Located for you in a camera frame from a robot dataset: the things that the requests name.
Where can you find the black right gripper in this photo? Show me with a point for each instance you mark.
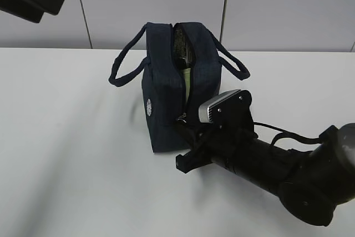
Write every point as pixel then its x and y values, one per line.
pixel 209 144

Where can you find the dark navy fabric lunch bag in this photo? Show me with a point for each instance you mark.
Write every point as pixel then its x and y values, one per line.
pixel 166 96

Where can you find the glass container with green lid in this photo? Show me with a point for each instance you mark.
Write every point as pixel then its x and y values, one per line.
pixel 186 73

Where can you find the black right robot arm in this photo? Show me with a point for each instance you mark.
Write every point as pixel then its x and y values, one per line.
pixel 310 185

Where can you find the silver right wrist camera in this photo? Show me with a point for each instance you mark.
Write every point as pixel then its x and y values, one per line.
pixel 231 108

